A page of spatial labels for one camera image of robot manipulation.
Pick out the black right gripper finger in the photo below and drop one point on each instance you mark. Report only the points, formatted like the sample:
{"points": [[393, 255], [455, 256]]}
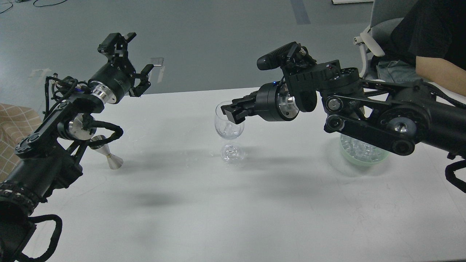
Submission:
{"points": [[237, 110], [291, 55]]}

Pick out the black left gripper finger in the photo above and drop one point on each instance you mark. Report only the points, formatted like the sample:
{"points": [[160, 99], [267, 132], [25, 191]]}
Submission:
{"points": [[114, 47], [144, 84]]}

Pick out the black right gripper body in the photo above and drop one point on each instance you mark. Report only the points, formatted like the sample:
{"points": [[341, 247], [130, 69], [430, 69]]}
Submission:
{"points": [[274, 103]]}

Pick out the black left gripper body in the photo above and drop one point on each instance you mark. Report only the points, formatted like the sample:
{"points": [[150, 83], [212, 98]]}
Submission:
{"points": [[113, 80]]}

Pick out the steel double jigger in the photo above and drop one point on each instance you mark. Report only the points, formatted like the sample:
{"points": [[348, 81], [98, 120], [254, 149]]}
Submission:
{"points": [[114, 162]]}

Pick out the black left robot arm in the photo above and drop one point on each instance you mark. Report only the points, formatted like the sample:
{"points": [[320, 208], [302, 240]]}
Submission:
{"points": [[50, 156]]}

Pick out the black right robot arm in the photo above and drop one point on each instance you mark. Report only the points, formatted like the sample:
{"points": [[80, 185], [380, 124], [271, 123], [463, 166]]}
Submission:
{"points": [[393, 117]]}

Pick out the clear wine glass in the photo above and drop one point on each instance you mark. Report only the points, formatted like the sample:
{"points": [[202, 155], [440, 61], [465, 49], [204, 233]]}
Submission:
{"points": [[231, 151]]}

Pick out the clear ice cubes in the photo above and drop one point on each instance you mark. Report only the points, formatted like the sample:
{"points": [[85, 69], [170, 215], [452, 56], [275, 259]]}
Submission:
{"points": [[362, 151]]}

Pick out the white board edge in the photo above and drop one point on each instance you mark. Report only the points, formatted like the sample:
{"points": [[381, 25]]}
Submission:
{"points": [[349, 1]]}

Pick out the grey office chair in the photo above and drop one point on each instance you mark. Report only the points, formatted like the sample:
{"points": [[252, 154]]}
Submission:
{"points": [[385, 16]]}

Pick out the pale green bowl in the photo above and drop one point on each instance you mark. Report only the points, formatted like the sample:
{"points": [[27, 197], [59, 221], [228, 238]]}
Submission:
{"points": [[357, 162]]}

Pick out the beige checked sofa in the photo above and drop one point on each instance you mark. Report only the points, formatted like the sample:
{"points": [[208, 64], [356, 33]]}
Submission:
{"points": [[16, 123]]}

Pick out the person in black shirt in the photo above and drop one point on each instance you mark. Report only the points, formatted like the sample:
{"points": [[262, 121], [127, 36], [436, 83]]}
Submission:
{"points": [[428, 44]]}

